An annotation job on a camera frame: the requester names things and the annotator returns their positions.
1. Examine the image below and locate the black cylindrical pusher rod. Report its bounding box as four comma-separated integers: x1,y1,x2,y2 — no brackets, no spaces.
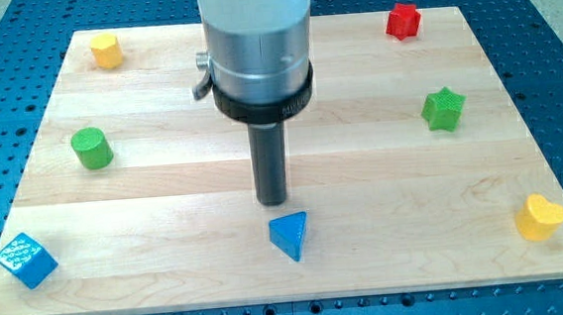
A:
248,123,287,206

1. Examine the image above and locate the black mounting collar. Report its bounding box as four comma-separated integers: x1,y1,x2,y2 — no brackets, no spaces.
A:
211,64,313,125

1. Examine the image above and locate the blue triangle block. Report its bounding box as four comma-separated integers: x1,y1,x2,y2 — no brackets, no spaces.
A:
269,211,307,262

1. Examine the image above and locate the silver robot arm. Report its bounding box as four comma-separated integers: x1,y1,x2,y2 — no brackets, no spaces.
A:
193,0,313,206

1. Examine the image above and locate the blue cube block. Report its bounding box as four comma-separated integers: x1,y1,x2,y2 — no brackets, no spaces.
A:
0,232,58,289

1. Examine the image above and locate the light wooden board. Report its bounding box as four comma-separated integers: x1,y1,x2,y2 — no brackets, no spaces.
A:
0,7,563,315

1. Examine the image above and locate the yellow hexagon block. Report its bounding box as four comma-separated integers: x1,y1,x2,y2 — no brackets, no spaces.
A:
90,33,124,69

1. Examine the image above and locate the green cylinder block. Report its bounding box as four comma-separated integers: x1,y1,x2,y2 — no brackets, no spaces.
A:
70,127,114,170

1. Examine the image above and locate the red star block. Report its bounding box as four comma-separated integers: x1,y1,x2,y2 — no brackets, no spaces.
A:
386,2,421,41

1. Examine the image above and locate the green star block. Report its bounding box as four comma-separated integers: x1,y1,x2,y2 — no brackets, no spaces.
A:
420,86,466,132

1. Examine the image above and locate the yellow heart block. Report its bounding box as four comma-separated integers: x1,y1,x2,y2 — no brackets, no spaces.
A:
514,193,563,242

